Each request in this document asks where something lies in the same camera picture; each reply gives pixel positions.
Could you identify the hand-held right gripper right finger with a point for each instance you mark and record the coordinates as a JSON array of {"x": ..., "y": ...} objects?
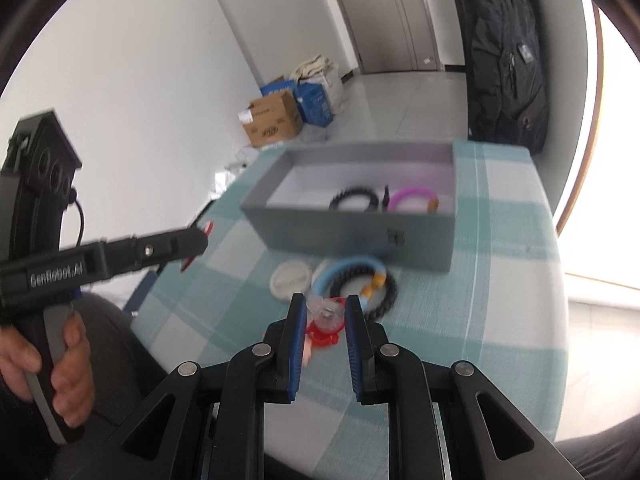
[{"x": 354, "y": 345}]

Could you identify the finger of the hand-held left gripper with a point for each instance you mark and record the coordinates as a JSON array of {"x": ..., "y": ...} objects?
[{"x": 160, "y": 249}]

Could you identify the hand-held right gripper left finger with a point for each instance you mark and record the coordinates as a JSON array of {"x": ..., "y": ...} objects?
[{"x": 298, "y": 345}]

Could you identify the red and clear hair clip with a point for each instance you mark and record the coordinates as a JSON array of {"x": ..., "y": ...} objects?
[{"x": 325, "y": 325}]

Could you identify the white round badge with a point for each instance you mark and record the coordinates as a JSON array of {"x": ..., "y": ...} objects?
[{"x": 290, "y": 280}]

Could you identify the grey rectangular box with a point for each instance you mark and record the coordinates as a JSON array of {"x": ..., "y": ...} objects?
[{"x": 350, "y": 240}]

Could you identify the person's left hand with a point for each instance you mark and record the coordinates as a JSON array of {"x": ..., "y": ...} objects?
[{"x": 75, "y": 365}]

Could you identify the person's left leg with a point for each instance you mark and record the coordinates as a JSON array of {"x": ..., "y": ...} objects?
[{"x": 117, "y": 355}]

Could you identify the person's leg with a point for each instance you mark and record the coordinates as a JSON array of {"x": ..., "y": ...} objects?
[
  {"x": 117, "y": 355},
  {"x": 605, "y": 452}
]

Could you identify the teal checked tablecloth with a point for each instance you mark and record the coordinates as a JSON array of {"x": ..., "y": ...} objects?
[{"x": 500, "y": 320}]

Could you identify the brown cardboard box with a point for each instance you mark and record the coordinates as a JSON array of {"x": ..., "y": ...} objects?
[{"x": 272, "y": 120}]

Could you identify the small blue carton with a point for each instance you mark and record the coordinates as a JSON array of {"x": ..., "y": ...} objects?
[{"x": 275, "y": 85}]

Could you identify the large blue carton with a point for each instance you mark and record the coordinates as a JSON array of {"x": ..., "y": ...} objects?
[{"x": 315, "y": 102}]

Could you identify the white cloth bag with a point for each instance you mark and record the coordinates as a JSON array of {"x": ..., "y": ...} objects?
[{"x": 320, "y": 71}]

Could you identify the person's right leg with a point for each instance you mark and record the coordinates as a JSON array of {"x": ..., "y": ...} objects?
[{"x": 605, "y": 452}]

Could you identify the grey door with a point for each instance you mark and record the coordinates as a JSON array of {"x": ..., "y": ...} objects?
[{"x": 385, "y": 15}]

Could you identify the black backpack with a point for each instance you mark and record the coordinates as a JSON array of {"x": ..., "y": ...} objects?
[{"x": 505, "y": 55}]

